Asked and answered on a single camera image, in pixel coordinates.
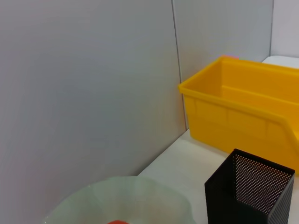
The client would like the green glass fruit bowl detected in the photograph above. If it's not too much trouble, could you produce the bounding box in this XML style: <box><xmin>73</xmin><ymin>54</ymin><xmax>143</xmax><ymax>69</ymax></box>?
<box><xmin>41</xmin><ymin>176</ymin><xmax>199</xmax><ymax>224</ymax></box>

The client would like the black mesh pen holder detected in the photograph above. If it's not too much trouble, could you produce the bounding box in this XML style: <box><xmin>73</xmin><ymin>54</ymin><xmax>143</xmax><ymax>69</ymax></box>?
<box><xmin>204</xmin><ymin>148</ymin><xmax>296</xmax><ymax>224</ymax></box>

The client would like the yellow plastic bin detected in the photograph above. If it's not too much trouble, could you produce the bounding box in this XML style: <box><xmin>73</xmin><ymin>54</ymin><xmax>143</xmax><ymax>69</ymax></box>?
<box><xmin>178</xmin><ymin>55</ymin><xmax>299</xmax><ymax>156</ymax></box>

